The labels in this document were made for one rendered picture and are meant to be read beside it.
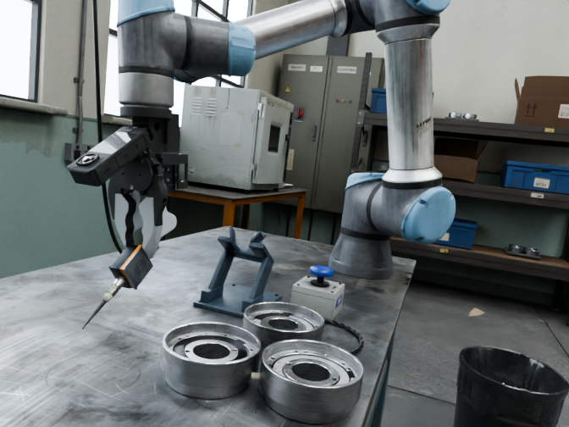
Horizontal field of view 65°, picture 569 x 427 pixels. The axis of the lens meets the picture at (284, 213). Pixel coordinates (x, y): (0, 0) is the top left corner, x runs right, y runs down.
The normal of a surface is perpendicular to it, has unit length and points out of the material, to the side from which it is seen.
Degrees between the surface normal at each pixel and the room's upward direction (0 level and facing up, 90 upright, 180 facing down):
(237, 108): 90
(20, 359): 0
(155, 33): 89
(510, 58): 90
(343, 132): 90
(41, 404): 0
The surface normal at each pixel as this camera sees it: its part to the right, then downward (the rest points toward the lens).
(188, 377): -0.26, 0.09
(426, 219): 0.50, 0.29
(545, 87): -0.47, 0.08
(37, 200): 0.93, 0.15
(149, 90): 0.33, 0.15
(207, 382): 0.10, 0.14
